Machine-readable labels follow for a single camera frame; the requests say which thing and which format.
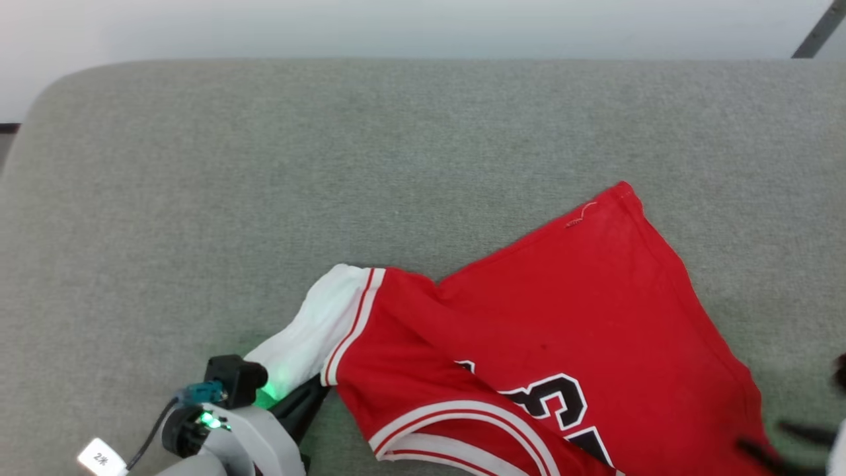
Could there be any dark grey slanted post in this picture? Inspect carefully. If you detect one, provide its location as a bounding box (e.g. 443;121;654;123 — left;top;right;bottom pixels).
792;0;846;59

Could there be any black cable teal plug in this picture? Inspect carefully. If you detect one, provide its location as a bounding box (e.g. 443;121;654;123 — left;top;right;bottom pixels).
126;380;229;471

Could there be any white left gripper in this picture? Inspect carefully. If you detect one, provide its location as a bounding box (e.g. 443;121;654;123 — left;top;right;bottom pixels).
218;374;330;476

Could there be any white cable label tag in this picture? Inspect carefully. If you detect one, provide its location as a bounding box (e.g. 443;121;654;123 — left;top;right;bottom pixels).
77;438;130;476

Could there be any red basketball jersey white trim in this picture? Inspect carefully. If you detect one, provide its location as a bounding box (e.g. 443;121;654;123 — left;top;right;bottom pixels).
245;180;784;476

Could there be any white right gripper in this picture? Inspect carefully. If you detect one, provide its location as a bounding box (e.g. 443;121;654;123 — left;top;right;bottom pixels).
737;420;846;476

